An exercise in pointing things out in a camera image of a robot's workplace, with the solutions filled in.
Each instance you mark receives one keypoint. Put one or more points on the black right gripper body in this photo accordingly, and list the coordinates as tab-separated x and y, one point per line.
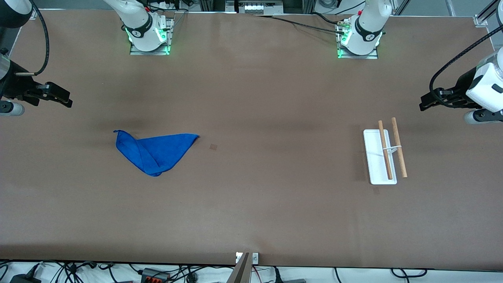
15	83

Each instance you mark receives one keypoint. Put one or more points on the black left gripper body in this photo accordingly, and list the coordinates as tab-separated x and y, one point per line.
462	85

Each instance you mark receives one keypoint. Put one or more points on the blue microfibre towel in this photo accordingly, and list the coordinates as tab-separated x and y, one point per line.
157	151

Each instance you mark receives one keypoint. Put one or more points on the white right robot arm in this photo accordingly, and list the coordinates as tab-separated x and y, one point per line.
137	23

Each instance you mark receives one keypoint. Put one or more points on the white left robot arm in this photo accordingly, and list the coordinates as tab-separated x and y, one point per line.
367	27

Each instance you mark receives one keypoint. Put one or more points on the white rack with wooden bars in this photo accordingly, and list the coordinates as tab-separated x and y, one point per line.
377	173

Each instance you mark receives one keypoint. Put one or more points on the black power adapter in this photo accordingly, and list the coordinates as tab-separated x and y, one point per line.
23	279

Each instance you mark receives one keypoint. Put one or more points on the black power strip orange switches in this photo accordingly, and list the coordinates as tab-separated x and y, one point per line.
151	275

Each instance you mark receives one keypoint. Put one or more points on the white electrical box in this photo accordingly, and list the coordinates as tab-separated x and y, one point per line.
255	8

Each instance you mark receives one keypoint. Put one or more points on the metal table corner bracket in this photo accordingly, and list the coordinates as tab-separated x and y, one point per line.
480	21

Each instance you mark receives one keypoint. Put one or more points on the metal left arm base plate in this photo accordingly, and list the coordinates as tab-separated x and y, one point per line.
369	57

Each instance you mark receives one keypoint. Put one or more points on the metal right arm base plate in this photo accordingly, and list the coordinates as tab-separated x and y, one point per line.
157	52

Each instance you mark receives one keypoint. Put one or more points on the small metal edge bracket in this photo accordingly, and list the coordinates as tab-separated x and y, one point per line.
255	258

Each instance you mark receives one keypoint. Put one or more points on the grey camera mount pole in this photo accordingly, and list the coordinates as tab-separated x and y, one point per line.
240	273

